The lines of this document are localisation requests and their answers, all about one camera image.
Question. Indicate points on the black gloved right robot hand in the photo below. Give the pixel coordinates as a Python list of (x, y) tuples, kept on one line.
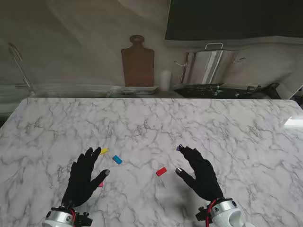
[(203, 179)]

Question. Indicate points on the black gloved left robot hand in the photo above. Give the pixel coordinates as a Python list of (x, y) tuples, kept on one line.
[(81, 179)]

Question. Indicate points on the purple domino block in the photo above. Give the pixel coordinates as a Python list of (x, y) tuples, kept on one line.
[(179, 148)]

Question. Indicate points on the red domino block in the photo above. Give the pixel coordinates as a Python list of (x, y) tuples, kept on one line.
[(161, 171)]

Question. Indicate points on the pink domino block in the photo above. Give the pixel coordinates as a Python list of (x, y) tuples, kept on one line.
[(101, 184)]

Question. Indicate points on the yellow domino block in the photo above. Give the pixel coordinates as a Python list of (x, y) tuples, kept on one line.
[(103, 151)]

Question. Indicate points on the blue domino block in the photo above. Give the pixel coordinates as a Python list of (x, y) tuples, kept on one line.
[(117, 159)]

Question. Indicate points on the steel kitchen sink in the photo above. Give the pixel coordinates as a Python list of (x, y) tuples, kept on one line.
[(71, 94)]

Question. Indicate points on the black gas stove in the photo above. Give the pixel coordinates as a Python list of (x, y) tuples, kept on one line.
[(203, 91)]

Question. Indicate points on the stack of white plates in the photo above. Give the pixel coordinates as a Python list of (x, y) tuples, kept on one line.
[(137, 90)]

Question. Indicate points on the white cylinder candle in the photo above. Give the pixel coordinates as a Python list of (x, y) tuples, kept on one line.
[(165, 80)]

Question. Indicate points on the black frying pan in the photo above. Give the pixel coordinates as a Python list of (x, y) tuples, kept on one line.
[(265, 92)]

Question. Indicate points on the large steel stock pot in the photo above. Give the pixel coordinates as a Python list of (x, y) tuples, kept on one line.
[(210, 66)]

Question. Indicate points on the chrome kitchen faucet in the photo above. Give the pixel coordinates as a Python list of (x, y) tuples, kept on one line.
[(21, 68)]

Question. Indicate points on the brown wooden cutting board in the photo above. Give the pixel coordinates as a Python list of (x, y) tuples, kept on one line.
[(138, 66)]

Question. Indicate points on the dark range hood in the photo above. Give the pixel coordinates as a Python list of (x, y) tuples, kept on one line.
[(236, 19)]

